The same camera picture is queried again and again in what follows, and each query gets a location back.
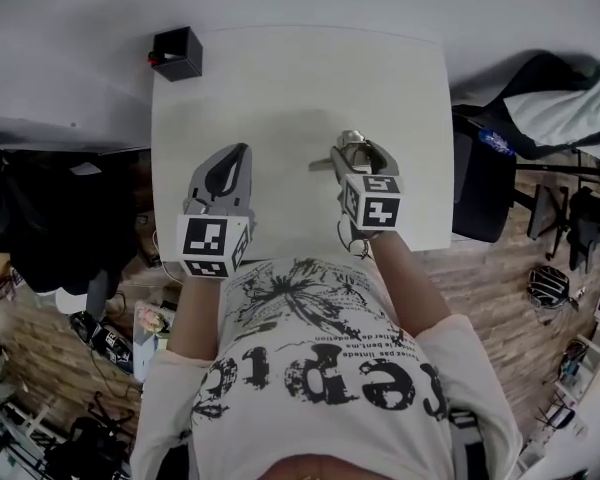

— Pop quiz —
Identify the white cloth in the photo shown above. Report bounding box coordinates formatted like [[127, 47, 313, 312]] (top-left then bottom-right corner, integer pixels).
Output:
[[502, 60, 600, 148]]

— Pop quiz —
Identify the black square pen holder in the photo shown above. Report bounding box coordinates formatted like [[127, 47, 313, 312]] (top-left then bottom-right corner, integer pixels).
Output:
[[152, 26, 204, 83]]

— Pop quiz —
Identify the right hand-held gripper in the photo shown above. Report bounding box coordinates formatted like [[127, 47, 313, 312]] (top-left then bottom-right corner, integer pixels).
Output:
[[330, 139, 406, 240]]

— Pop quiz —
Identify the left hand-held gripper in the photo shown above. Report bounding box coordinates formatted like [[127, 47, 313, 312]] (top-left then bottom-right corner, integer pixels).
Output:
[[175, 142, 258, 280]]

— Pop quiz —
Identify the white shelf unit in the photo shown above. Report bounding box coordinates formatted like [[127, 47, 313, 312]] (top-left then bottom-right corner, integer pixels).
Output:
[[554, 332, 600, 434]]

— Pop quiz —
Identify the black white striped helmet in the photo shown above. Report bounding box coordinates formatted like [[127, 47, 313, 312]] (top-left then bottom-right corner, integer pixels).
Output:
[[527, 265, 580, 313]]

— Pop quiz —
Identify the person's right forearm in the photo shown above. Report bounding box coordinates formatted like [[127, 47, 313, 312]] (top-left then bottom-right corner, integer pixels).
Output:
[[368, 228, 455, 342]]

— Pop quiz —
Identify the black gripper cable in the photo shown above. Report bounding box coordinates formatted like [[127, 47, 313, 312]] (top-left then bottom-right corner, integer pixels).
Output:
[[335, 212, 376, 262]]

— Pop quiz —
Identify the blue patterned object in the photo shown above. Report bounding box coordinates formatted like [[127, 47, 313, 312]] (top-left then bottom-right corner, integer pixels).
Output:
[[479, 127, 514, 157]]

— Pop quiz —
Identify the white floral box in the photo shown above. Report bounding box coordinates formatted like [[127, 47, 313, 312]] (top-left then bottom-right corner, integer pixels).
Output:
[[132, 300, 174, 384]]

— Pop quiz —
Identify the person's left forearm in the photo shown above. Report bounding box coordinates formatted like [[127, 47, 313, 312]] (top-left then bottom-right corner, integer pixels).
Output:
[[167, 272, 227, 364]]

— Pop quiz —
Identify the white printed shirt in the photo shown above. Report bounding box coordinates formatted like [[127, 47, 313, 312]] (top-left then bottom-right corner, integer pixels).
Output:
[[128, 256, 525, 480]]

